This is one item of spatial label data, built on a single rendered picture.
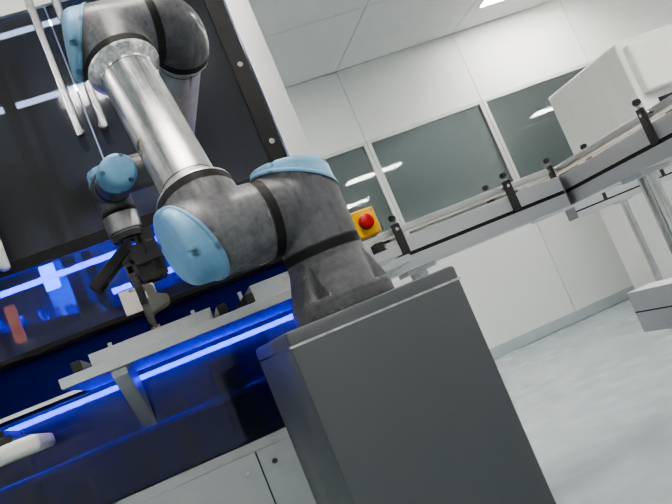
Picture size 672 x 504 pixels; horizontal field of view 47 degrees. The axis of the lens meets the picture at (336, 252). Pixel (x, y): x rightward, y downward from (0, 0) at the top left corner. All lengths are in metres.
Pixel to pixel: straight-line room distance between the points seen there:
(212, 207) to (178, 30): 0.39
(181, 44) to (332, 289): 0.51
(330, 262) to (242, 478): 0.94
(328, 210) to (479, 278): 5.99
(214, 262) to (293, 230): 0.12
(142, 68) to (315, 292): 0.44
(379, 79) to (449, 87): 0.68
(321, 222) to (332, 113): 5.99
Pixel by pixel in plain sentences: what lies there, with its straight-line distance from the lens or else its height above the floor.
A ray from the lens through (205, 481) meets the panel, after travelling 1.89.
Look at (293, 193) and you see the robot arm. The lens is 1.06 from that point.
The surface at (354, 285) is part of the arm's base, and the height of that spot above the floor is 0.81.
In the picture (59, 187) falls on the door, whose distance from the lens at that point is 1.98.
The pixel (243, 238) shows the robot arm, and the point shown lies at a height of 0.93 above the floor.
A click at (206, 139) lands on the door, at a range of 1.99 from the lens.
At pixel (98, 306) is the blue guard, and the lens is 1.90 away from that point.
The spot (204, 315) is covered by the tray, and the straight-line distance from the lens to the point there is 1.63.
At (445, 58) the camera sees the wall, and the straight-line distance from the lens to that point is 7.54.
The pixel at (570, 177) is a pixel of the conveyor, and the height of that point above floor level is 0.91.
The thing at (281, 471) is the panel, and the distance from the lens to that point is 1.90.
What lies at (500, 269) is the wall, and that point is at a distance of 7.12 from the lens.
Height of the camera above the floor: 0.77
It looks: 5 degrees up
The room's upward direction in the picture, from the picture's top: 23 degrees counter-clockwise
